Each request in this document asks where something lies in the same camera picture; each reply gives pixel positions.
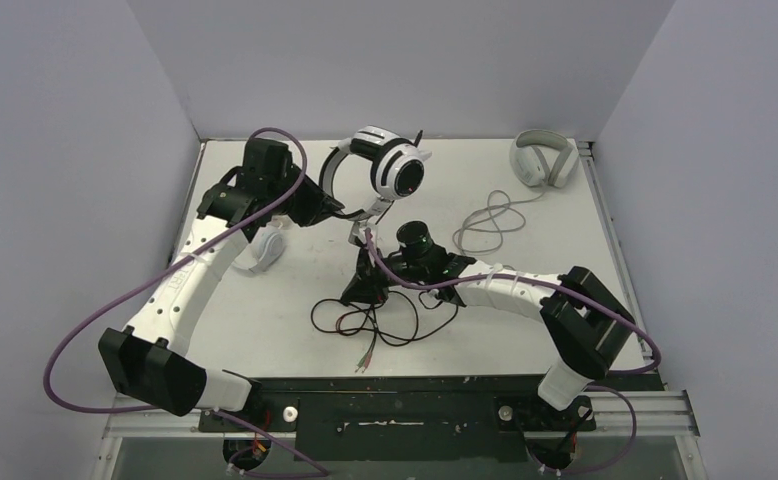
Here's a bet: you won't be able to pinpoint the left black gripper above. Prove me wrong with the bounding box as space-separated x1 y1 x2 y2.
266 163 345 228

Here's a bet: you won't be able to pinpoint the white wired headphones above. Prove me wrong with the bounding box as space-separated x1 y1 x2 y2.
231 221 287 276

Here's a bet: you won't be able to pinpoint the black and white headphones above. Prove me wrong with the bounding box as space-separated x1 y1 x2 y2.
309 125 462 374

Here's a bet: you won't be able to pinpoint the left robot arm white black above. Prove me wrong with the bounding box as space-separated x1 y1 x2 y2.
98 138 344 430

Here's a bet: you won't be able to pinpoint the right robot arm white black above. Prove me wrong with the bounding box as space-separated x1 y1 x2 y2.
350 221 635 428

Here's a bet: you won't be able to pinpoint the grey white over-ear headphones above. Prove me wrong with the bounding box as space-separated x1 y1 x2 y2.
451 129 581 256

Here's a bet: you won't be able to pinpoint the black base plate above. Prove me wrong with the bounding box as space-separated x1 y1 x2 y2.
196 374 665 465

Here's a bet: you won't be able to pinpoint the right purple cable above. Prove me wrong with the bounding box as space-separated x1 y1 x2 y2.
362 228 663 477

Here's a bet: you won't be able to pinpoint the aluminium rail frame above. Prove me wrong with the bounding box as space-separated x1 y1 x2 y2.
90 140 702 480

